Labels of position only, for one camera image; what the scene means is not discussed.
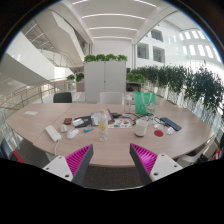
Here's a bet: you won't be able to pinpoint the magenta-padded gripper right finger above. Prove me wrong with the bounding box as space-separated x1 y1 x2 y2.
129 143 184 186

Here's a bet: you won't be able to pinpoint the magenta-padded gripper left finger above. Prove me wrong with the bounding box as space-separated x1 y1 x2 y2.
42 143 95 187

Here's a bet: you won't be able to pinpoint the clear drink bottle yellow label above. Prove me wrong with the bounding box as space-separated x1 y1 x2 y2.
97 108 109 142

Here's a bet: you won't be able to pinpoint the white computer mouse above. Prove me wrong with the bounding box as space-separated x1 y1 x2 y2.
66 128 80 140

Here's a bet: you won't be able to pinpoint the white mug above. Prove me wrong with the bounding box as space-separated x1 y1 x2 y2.
134 118 149 138

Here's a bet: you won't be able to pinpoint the white power strip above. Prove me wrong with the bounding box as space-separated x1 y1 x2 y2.
44 125 63 143

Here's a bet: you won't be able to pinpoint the white card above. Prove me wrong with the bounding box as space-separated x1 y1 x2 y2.
72 118 85 128

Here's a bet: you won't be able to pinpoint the black notebook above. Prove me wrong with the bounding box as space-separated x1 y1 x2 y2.
72 115 94 129

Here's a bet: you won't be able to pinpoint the dark blue keyboard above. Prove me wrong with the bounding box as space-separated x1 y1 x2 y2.
159 116 183 132

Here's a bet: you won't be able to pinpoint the colourful sticker sheet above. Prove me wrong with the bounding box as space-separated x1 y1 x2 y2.
107 118 133 130

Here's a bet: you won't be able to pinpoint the white printed packet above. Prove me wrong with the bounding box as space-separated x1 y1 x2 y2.
90 110 114 127

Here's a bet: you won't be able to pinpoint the green tote bag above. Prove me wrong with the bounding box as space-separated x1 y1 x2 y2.
133 91 157 116

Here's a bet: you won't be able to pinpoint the clear shaker bottle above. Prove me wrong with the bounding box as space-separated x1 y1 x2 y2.
123 94 133 114

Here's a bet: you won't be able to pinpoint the black chair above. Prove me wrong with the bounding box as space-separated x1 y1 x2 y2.
52 91 73 104

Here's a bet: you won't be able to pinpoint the white paper slip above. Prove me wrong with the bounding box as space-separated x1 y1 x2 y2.
23 110 39 117

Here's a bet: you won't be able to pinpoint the potted plants brown planter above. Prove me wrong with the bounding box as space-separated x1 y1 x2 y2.
66 72 85 93

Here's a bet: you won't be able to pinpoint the white cabinet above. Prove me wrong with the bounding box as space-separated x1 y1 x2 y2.
83 60 128 104

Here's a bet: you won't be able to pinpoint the wood-topped glass railing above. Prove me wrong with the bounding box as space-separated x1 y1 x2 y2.
0 77 68 111

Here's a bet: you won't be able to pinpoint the row of green hedge plants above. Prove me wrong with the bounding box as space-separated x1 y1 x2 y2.
126 64 224 114

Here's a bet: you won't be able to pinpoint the green plants on cabinet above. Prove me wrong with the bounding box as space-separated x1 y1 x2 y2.
83 53 129 64

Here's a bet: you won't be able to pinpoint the group of ceiling light strips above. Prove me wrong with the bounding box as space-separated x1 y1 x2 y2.
71 0 158 41

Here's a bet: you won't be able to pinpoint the black cable tangle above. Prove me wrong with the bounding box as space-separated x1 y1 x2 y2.
129 112 164 126

